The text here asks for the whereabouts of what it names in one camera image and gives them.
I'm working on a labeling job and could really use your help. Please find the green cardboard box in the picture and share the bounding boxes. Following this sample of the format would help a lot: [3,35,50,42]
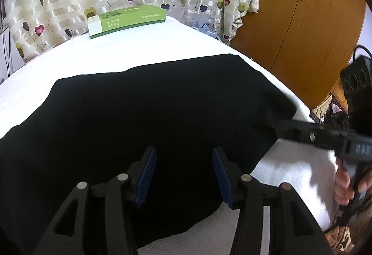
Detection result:
[88,5,167,39]

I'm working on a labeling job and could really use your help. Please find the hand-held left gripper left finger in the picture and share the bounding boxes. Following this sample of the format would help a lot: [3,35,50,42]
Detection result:
[33,146,157,255]

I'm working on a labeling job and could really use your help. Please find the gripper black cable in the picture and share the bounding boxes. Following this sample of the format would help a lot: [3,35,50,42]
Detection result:
[353,45,372,63]

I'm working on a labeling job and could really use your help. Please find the dark cloth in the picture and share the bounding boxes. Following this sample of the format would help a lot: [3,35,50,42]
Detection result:
[320,92,353,129]

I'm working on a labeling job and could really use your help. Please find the person's right hand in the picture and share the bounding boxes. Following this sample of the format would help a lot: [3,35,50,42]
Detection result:
[334,160,372,206]

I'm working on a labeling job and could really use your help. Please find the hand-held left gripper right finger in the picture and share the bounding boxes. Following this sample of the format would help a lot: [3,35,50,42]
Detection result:
[212,147,335,255]

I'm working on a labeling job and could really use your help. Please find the clear plastic bag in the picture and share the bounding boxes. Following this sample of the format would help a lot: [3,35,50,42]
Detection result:
[169,5,230,45]

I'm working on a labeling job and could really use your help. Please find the black binder clip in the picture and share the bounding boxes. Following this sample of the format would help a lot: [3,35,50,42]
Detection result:
[309,107,324,123]

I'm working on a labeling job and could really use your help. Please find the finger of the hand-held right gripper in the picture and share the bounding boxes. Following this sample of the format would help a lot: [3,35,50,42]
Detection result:
[273,118,343,152]

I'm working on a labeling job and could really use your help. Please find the wooden wardrobe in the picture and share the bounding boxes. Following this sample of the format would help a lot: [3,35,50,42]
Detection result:
[229,0,369,109]

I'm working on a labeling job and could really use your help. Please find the brown patterned cloth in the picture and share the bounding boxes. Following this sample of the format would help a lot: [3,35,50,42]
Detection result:
[324,223,367,255]

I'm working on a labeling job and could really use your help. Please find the black pants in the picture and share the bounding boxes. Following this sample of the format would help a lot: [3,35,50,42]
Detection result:
[0,53,297,248]

